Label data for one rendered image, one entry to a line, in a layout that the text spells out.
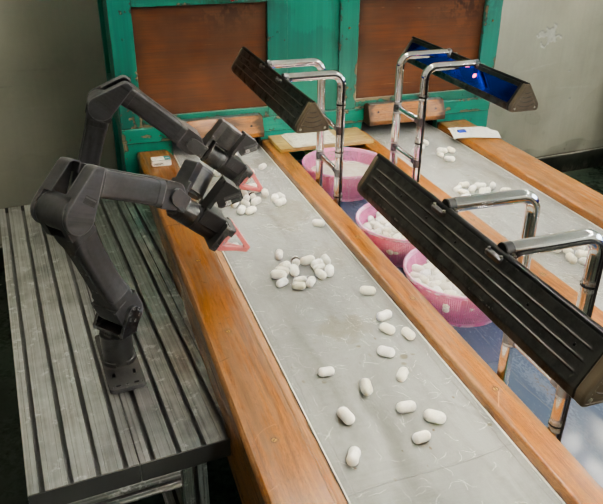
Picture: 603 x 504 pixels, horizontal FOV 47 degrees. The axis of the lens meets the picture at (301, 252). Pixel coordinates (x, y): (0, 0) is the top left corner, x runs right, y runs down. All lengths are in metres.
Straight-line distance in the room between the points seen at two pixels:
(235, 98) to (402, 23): 0.63
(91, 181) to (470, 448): 0.76
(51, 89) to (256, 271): 1.71
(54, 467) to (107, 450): 0.09
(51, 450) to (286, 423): 0.42
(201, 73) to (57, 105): 0.97
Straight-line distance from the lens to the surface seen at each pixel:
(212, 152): 1.90
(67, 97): 3.11
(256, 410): 1.17
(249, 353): 1.30
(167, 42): 2.27
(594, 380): 0.80
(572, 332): 0.83
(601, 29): 4.40
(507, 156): 2.35
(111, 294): 1.35
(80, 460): 1.27
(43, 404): 1.41
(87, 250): 1.27
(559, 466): 1.15
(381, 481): 1.10
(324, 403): 1.22
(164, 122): 1.86
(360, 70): 2.47
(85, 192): 1.21
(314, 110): 1.57
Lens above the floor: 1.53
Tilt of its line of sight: 28 degrees down
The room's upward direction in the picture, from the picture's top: 1 degrees clockwise
